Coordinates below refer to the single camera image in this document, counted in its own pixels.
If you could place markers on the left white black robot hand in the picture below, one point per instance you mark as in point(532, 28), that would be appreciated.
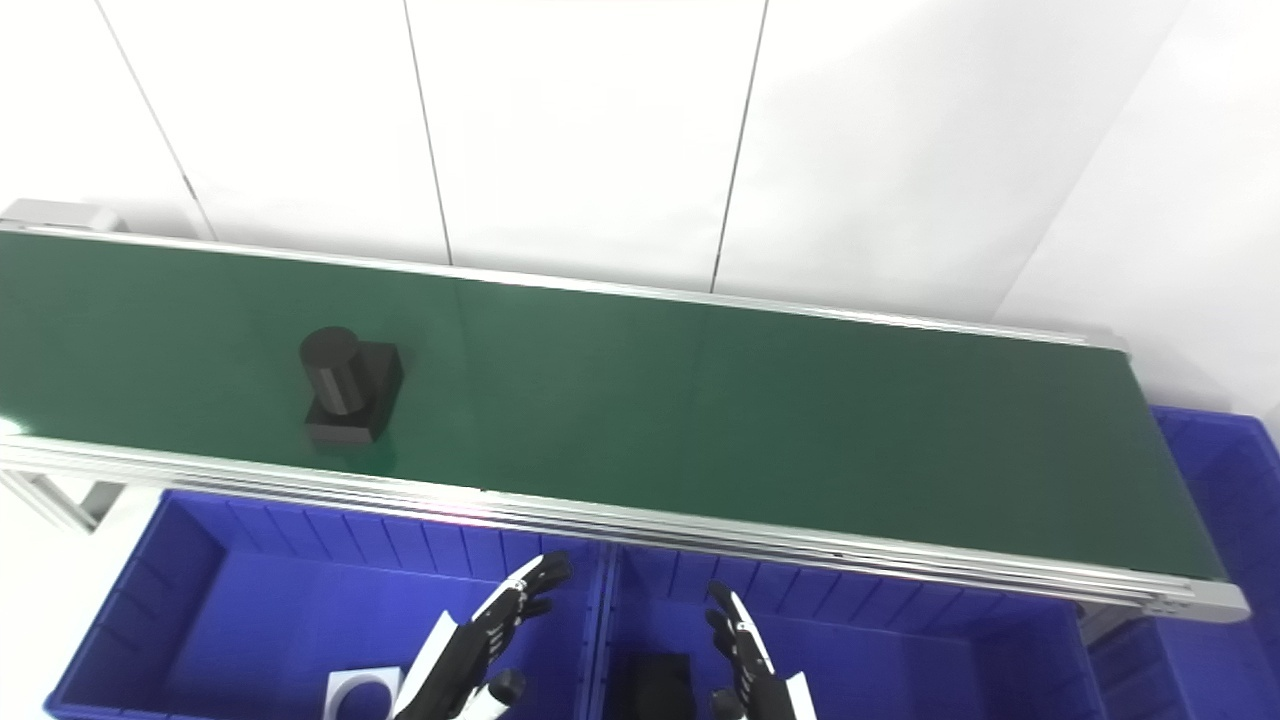
point(465, 650)

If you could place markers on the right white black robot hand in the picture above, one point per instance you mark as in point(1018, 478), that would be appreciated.
point(755, 670)

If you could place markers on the black part with cylinder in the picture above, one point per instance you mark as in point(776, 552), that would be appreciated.
point(660, 690)
point(345, 390)

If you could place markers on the white part with round hole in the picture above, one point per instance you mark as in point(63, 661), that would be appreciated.
point(345, 690)

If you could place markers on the blue plastic bin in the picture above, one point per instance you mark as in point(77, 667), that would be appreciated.
point(250, 620)
point(900, 670)
point(1200, 660)

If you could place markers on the green conveyor belt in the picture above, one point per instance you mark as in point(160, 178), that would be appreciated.
point(650, 525)
point(700, 420)

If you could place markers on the aluminium conveyor leg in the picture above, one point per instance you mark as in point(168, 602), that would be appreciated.
point(65, 500)

